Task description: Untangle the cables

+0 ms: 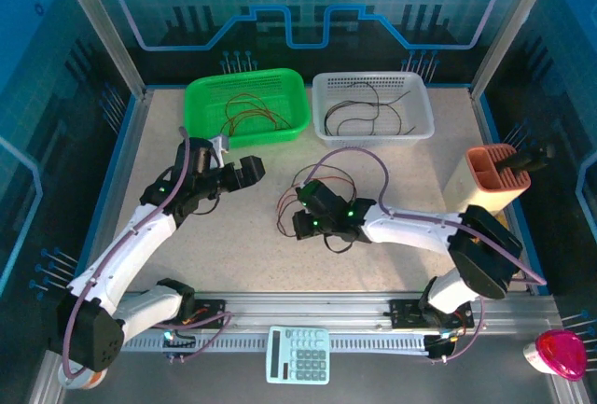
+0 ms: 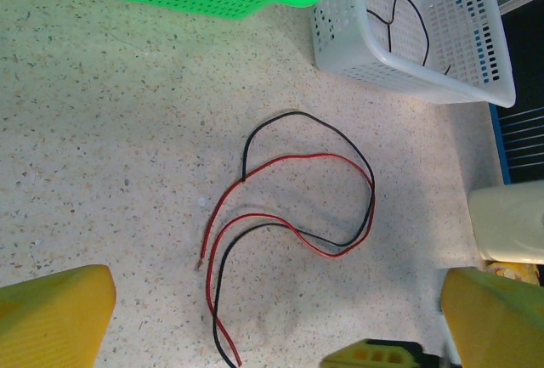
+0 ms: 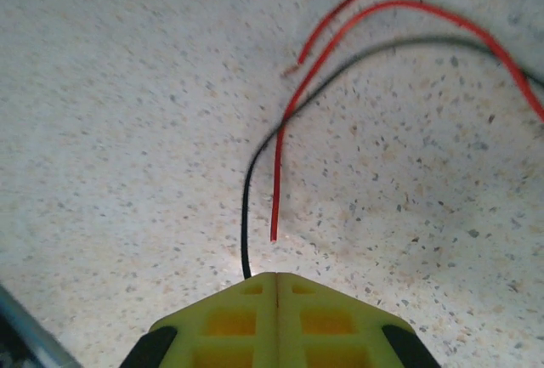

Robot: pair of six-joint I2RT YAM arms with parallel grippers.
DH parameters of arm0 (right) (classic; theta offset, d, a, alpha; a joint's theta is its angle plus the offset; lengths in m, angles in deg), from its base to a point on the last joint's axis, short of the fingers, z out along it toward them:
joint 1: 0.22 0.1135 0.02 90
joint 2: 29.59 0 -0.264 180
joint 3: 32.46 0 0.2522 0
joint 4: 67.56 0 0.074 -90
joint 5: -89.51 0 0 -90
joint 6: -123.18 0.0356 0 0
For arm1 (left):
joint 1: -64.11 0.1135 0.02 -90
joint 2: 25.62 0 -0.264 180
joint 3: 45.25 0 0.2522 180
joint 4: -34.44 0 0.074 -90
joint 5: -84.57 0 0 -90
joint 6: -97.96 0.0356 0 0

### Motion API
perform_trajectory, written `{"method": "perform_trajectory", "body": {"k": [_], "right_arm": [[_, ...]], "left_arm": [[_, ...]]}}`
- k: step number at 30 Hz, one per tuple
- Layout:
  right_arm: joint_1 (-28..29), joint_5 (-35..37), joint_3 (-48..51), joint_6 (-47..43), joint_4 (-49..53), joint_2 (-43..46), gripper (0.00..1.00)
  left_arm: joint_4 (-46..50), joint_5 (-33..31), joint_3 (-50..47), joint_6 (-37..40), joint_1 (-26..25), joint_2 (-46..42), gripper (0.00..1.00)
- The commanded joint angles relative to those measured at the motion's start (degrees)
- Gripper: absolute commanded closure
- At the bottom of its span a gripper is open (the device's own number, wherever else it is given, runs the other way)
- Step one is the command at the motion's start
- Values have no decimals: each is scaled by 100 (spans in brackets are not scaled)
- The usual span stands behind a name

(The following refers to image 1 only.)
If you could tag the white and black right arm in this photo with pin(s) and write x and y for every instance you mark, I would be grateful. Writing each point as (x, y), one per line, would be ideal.
(406, 229)

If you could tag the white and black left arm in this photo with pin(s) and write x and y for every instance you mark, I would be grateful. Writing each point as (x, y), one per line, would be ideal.
(121, 254)

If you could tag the green perforated plastic basket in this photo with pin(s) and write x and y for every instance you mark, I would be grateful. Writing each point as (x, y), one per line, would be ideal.
(200, 119)

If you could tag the white perforated plastic basket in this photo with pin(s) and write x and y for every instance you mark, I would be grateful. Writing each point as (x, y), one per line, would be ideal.
(322, 119)

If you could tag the light blue calculator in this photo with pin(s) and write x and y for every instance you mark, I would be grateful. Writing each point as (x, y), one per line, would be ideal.
(298, 355)

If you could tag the white cup with pink lid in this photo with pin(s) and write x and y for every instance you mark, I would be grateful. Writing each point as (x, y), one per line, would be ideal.
(559, 355)

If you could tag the aluminium side rail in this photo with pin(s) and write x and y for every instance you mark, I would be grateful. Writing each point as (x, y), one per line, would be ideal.
(122, 161)

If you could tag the aluminium extrusion rail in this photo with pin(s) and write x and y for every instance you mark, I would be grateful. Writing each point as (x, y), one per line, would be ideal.
(308, 306)

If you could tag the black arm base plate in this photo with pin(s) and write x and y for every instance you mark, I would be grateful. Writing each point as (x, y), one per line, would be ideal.
(403, 313)
(210, 310)

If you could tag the aluminium frame post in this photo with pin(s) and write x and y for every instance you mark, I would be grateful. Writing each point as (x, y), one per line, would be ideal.
(102, 31)
(508, 26)

